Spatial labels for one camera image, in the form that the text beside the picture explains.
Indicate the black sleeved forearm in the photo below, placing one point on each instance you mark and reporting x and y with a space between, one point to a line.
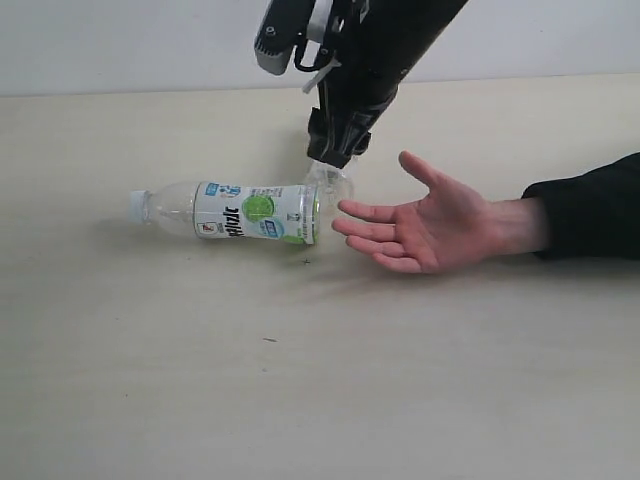
593 215

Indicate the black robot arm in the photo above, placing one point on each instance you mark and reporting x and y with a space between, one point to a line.
375 54

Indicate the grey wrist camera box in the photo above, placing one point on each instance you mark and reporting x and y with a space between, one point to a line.
303 32

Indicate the person's open bare hand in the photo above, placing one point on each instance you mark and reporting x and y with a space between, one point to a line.
452 227

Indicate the clear bottle white blue label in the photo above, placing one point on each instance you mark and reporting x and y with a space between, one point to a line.
333 184

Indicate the clear bottle lime label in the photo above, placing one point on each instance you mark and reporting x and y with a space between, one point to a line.
211 210

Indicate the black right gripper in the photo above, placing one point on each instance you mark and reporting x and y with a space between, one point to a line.
340 127

